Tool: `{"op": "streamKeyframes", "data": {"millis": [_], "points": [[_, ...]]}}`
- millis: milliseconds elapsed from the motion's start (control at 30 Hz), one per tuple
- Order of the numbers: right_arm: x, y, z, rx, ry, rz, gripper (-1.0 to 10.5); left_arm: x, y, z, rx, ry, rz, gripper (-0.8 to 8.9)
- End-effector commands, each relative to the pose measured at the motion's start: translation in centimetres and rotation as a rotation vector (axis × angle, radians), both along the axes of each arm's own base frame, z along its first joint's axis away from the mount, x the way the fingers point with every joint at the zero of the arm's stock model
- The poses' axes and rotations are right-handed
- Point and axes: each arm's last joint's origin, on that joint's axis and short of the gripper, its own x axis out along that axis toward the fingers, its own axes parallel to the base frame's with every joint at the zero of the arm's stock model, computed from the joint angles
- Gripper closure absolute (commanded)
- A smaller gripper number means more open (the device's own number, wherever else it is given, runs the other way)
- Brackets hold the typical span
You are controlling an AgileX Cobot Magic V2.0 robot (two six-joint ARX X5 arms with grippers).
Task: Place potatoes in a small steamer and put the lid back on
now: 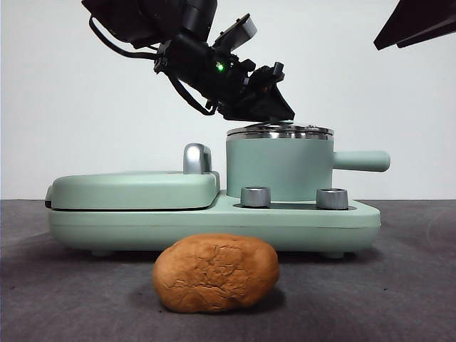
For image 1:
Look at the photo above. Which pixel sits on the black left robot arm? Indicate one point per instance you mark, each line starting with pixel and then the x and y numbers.
pixel 192 60

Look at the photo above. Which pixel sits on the silver control knob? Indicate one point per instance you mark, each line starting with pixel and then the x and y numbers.
pixel 255 197
pixel 332 199

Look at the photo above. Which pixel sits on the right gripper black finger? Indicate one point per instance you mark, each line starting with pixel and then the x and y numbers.
pixel 409 18
pixel 434 35

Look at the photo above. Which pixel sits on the glass pot lid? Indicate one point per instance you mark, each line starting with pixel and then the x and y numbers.
pixel 285 132

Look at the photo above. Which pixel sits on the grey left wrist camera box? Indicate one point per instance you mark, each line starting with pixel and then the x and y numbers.
pixel 242 30

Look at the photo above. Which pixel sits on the mint green breakfast maker base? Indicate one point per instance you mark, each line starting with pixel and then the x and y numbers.
pixel 213 224

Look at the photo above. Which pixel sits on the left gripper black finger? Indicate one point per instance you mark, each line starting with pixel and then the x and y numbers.
pixel 274 108

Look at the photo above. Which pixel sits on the brown potato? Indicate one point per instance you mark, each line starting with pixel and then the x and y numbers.
pixel 217 274

